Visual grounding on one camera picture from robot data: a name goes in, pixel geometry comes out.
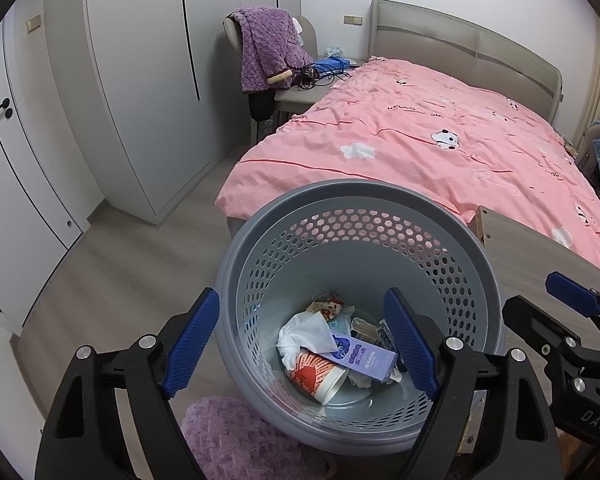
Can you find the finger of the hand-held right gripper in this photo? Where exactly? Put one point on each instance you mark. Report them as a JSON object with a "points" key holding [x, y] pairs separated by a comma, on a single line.
{"points": [[572, 292], [540, 325]]}

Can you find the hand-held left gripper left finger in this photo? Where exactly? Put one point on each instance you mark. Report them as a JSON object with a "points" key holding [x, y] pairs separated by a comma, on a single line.
{"points": [[192, 345]]}

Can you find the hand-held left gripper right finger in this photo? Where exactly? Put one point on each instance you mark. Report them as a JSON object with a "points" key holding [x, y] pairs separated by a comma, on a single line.
{"points": [[410, 345]]}

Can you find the purple cardboard box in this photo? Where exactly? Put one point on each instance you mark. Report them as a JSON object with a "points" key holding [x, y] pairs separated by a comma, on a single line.
{"points": [[365, 357]]}

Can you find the beige red snack wrapper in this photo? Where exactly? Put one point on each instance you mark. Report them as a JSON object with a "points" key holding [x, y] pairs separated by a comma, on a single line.
{"points": [[325, 307]]}

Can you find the red and white paper cup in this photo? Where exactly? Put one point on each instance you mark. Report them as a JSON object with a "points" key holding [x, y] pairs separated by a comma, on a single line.
{"points": [[312, 372]]}

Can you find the white cloth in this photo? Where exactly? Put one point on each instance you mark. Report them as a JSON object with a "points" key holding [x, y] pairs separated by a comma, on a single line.
{"points": [[305, 332]]}

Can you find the grey perforated plastic basket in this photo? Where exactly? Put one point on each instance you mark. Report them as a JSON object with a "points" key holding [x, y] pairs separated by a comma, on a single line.
{"points": [[260, 260]]}

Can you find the purple fluffy rug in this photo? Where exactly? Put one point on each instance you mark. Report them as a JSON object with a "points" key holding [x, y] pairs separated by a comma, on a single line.
{"points": [[230, 435]]}

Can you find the pink panda print duvet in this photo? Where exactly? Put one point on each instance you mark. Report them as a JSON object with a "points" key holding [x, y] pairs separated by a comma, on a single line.
{"points": [[405, 125]]}

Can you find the white door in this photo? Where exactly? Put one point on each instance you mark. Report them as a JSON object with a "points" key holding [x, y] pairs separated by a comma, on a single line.
{"points": [[20, 185]]}

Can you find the white wardrobe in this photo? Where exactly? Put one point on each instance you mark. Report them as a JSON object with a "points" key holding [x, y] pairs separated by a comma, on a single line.
{"points": [[145, 85]]}

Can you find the grey chair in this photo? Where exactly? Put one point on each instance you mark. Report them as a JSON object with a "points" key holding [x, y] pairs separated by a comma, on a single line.
{"points": [[300, 97]]}

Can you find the grey padded bed headboard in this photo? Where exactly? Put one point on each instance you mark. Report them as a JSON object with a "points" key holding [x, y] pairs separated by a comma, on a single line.
{"points": [[455, 40]]}

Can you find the blue flat device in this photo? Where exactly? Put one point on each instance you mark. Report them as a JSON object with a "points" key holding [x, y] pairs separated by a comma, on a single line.
{"points": [[332, 65]]}

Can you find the small white packet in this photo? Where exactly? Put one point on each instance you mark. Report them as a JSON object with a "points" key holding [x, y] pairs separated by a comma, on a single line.
{"points": [[335, 51]]}

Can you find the purple fleece blanket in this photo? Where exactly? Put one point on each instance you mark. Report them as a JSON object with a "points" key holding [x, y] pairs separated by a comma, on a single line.
{"points": [[267, 40]]}

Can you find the gold wall switch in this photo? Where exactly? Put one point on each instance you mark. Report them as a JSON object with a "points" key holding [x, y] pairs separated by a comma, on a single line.
{"points": [[352, 20], [33, 24]]}

